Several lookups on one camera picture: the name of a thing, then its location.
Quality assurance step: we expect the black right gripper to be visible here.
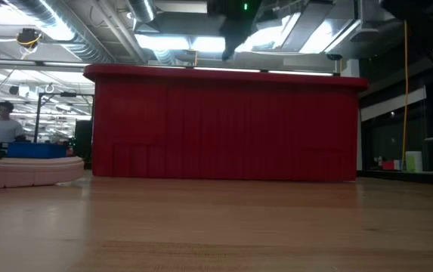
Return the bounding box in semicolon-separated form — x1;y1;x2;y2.
206;0;262;61

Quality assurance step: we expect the pink rubber slide sandal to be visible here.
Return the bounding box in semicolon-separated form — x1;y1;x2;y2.
0;156;85;190

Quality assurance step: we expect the red plastic bin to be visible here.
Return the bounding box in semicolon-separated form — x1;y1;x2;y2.
83;63;370;182

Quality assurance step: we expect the blue plastic bin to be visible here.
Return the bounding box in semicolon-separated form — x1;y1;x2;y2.
6;141;68;159

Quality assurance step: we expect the fluorescent ceiling light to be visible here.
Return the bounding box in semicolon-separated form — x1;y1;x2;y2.
135;33;227;54

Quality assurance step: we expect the black upright panel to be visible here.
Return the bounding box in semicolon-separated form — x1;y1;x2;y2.
74;119;94;162

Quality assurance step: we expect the white green container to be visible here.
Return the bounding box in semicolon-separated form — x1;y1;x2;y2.
404;150;423;173

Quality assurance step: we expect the dark ledge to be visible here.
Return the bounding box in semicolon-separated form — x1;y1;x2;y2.
357;169;433;187

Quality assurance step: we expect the person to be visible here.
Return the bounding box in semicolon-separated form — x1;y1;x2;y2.
0;100;27;147

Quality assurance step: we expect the rectangular metal air duct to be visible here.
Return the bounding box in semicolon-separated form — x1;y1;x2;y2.
140;0;224;37

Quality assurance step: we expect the silver spiral air duct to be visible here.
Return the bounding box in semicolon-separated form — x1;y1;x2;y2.
4;0;115;64
127;0;156;23

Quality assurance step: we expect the yellow hanging cable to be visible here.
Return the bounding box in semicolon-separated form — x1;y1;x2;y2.
401;20;410;171

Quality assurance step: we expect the yellow black cord reel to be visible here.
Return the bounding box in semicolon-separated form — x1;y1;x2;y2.
15;28;43;50

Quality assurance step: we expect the black metal frame stand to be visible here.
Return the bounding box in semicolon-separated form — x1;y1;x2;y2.
33;91;94;144

